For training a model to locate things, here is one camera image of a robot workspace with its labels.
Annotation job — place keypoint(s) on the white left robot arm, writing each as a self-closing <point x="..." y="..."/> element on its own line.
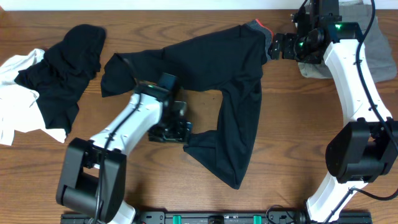
<point x="93" y="178"/>

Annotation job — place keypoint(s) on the black leggings with coral waistband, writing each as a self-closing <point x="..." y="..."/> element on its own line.
<point x="229" y="61"/>

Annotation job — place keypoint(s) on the black garment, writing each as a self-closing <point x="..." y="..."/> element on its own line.
<point x="64" y="73"/>

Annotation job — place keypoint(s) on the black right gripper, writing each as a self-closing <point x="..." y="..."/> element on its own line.
<point x="290" y="39"/>

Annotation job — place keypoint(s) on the white t-shirt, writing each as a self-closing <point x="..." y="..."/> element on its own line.
<point x="19" y="109"/>

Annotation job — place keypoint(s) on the grey folded trousers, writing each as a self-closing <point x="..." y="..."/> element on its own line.
<point x="377" y="49"/>

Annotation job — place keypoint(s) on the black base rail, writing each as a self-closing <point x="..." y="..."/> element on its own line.
<point x="217" y="217"/>

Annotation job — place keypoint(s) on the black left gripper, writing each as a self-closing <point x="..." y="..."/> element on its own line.
<point x="184" y="132"/>

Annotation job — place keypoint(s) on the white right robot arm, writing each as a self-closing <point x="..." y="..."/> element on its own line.
<point x="366" y="147"/>

